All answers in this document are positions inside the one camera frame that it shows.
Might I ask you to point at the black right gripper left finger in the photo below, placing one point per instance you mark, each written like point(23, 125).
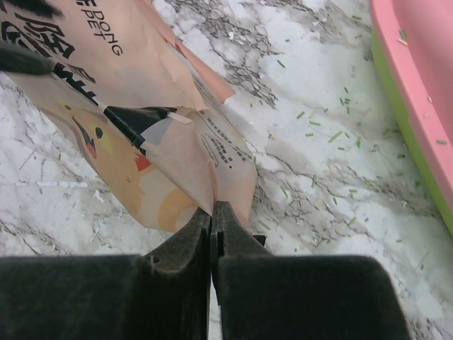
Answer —
point(162, 295)

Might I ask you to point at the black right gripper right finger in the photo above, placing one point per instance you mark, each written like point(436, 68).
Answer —
point(263, 296)

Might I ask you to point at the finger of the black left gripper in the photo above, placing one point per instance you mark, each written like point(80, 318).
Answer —
point(19, 60)

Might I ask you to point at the cat litter paper bag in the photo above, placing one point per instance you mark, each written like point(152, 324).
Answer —
point(140, 107)

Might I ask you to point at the pink green litter box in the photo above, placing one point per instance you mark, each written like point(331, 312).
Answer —
point(412, 54)

